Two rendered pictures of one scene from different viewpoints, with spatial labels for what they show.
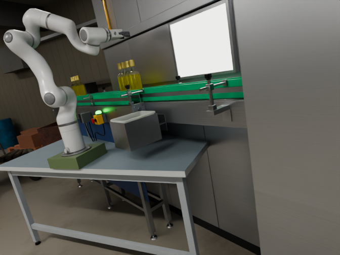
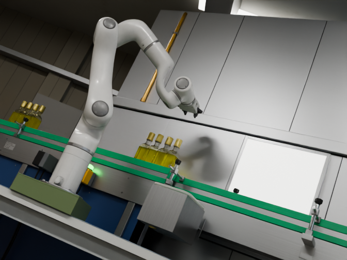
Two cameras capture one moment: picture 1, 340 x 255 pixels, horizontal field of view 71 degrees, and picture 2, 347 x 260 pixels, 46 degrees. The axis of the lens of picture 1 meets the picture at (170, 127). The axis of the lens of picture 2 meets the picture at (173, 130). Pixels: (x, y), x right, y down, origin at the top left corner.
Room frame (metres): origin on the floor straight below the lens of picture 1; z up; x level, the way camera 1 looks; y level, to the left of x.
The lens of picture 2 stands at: (-0.23, 0.91, 0.70)
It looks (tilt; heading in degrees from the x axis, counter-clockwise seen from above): 18 degrees up; 340
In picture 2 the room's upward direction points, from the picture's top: 24 degrees clockwise
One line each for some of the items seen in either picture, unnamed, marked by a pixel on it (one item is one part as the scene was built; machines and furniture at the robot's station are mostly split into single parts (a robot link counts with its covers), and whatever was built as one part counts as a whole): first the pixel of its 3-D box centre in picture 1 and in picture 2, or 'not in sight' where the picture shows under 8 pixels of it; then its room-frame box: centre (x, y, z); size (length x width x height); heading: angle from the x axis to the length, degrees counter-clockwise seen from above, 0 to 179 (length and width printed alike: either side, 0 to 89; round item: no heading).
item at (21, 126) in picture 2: not in sight; (18, 126); (2.29, 0.89, 1.11); 0.07 x 0.04 x 0.13; 129
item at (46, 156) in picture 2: (85, 117); (44, 161); (2.00, 0.69, 0.96); 0.08 x 0.08 x 0.08; 39
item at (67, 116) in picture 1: (65, 104); (90, 128); (1.54, 0.63, 1.13); 0.19 x 0.12 x 0.24; 171
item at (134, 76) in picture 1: (136, 85); (166, 169); (1.67, 0.17, 1.16); 0.06 x 0.06 x 0.21; 39
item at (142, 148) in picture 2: (124, 87); (139, 162); (1.81, 0.28, 1.16); 0.06 x 0.06 x 0.21; 39
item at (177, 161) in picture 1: (134, 132); (82, 229); (2.09, 0.33, 0.73); 1.58 x 1.52 x 0.04; 63
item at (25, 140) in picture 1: (35, 139); not in sight; (5.59, 3.22, 0.21); 1.14 x 0.81 x 0.41; 63
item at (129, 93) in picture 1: (132, 94); (175, 174); (1.49, 0.19, 1.12); 0.17 x 0.03 x 0.12; 129
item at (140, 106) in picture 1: (138, 109); not in sight; (1.51, 0.18, 1.02); 0.09 x 0.04 x 0.07; 129
